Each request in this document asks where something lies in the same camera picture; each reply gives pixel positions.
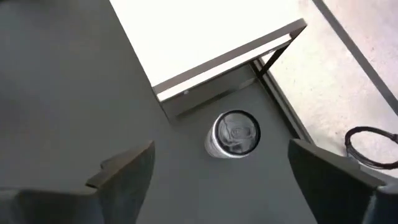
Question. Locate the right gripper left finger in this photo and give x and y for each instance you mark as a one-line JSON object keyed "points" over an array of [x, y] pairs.
{"points": [[121, 186]]}

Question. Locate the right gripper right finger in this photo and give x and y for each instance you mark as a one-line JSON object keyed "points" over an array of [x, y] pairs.
{"points": [[339, 193]]}

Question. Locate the white Celsius energy drink can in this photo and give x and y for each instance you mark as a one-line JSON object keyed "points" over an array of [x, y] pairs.
{"points": [[233, 137]]}

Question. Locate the black aluminium table frame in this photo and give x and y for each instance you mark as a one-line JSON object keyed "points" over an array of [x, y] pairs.
{"points": [[281, 99]]}

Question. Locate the wooden shelf black metal frame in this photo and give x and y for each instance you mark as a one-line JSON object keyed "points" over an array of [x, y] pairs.
{"points": [[202, 40]]}

